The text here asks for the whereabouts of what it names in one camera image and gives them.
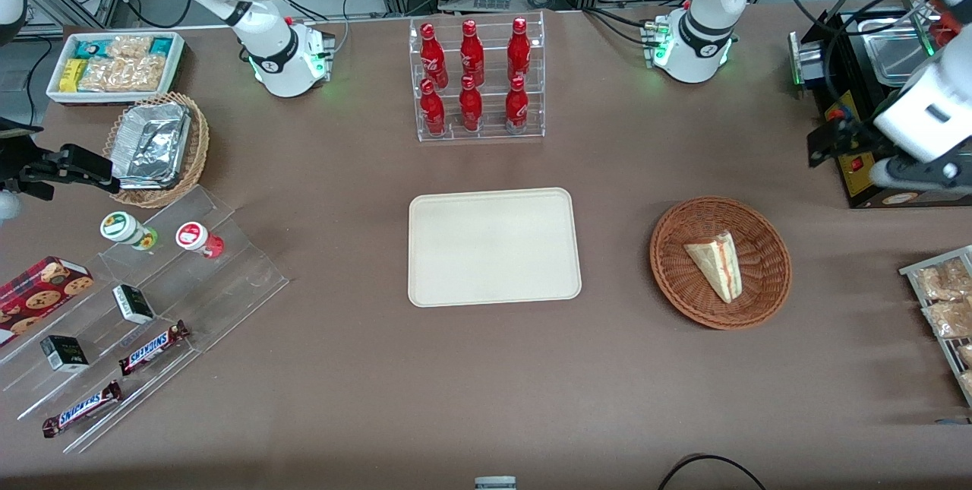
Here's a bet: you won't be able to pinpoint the tan wicker basket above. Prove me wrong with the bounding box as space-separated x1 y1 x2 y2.
103 91 210 209

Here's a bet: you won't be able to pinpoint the green lid cup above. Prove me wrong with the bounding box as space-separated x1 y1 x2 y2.
100 211 159 251

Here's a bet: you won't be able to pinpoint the red lid cup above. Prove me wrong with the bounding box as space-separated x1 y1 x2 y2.
175 221 226 260

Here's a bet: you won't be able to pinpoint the stacked foil trays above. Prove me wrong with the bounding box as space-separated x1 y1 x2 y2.
112 101 193 191

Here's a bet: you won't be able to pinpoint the red plaid cookie box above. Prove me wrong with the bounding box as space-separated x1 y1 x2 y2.
0 256 95 347

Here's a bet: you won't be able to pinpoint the cream plastic tray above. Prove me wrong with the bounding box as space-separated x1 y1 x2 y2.
408 187 582 308

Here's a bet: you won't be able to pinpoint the white plastic snack bin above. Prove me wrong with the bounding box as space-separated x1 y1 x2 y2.
46 31 186 106

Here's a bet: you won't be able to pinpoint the clear acrylic bottle rack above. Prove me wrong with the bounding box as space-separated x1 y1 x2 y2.
409 10 546 143

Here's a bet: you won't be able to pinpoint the clear cracker bag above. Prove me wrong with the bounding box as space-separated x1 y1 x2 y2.
106 35 153 60
77 55 167 93

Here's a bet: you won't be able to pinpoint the black looped cable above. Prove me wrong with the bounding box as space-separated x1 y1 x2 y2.
657 454 768 490

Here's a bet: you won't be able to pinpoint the triangle sandwich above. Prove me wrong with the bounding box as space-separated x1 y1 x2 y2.
683 230 742 305

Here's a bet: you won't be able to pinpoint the yellow snack packet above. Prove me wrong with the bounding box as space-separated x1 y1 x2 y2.
58 58 89 93

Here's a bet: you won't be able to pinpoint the clear acrylic stepped shelf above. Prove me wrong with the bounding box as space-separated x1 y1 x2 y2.
0 185 290 455

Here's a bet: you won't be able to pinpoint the steel appliance pan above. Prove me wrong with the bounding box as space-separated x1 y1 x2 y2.
866 30 936 88

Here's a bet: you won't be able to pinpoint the brown snickers bar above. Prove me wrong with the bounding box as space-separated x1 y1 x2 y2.
42 380 124 439
118 320 191 377

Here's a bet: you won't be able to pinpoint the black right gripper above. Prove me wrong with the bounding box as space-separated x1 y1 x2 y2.
0 144 122 201

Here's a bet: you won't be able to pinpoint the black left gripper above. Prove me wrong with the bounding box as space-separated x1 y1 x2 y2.
807 119 898 169

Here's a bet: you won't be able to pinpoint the small dark carton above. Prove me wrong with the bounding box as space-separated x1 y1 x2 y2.
112 284 156 325
40 335 90 374

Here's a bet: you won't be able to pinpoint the red cola bottle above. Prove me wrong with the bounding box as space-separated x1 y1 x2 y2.
459 74 484 133
507 17 532 84
420 78 447 137
420 22 449 89
459 19 485 87
505 76 530 134

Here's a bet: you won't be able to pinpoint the tray of packaged snacks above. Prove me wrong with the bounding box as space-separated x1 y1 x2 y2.
899 245 972 408

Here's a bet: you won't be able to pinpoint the black countertop appliance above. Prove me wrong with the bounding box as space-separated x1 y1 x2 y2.
788 8 972 210

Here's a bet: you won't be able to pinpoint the round brown wicker basket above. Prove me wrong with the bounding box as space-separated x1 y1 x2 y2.
649 196 793 330

